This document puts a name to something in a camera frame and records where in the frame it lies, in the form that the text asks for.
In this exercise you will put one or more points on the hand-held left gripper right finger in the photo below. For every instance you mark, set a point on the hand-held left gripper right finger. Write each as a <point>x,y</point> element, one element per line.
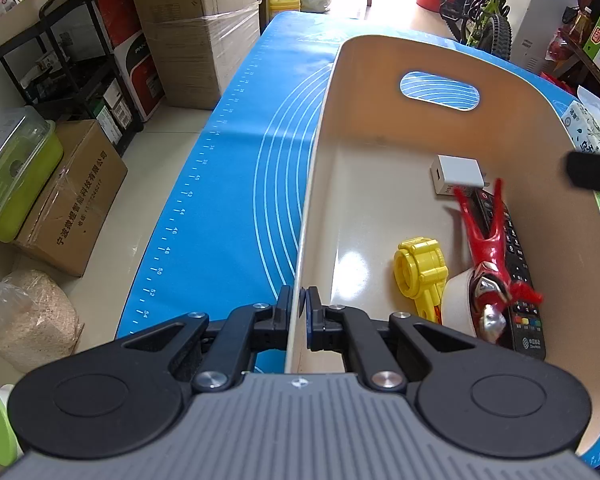
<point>310,320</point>

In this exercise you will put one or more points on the beige plastic storage bin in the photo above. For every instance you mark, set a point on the beige plastic storage bin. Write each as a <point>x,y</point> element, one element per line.
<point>380,125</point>

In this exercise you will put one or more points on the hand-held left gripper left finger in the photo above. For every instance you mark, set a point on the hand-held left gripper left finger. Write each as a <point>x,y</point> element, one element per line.
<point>286,310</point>

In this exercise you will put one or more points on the plastic-wrapped cardboard box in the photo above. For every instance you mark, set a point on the plastic-wrapped cardboard box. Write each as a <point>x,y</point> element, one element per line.
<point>200,60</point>

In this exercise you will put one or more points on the white chest freezer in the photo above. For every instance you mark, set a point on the white chest freezer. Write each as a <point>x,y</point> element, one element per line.
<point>545,25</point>

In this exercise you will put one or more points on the tissue box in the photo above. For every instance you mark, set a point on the tissue box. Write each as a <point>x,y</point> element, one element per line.
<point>585,125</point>

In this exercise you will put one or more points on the yellow plastic toy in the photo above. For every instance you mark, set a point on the yellow plastic toy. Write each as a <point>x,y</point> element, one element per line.
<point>420,265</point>

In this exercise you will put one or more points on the white charger plug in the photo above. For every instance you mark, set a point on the white charger plug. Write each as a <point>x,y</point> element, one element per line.
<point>460,172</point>

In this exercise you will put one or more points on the red figure toy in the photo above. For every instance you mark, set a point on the red figure toy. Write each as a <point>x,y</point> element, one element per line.
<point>485,240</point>

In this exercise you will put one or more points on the taped cardboard box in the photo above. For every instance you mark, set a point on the taped cardboard box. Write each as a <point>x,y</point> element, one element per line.
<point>75,195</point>

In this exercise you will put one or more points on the clear bag of sawdust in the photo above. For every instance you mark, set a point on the clear bag of sawdust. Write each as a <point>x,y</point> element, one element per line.
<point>30,320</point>

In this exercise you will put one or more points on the green black bicycle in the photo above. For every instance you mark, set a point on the green black bicycle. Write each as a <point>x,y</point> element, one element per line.
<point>485,15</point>

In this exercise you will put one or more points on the black utility cart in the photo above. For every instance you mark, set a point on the black utility cart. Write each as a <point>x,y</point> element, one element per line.
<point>80,60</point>

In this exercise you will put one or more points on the blue silicone baking mat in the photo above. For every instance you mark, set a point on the blue silicone baking mat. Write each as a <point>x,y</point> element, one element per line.
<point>220,160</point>

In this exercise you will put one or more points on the green container with clear lid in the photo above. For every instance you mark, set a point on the green container with clear lid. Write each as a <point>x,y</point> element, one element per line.
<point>15,180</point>

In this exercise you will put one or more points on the white tape roll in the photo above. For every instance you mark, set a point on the white tape roll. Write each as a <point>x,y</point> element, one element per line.
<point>455,300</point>

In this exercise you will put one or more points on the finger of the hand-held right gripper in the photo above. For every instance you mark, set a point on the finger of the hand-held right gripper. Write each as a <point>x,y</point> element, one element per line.
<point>595,172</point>

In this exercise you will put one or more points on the black remote control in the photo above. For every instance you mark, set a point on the black remote control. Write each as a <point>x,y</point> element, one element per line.
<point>522,270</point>

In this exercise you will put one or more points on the red black appliance box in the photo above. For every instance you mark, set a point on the red black appliance box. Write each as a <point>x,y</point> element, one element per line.
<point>140,70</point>

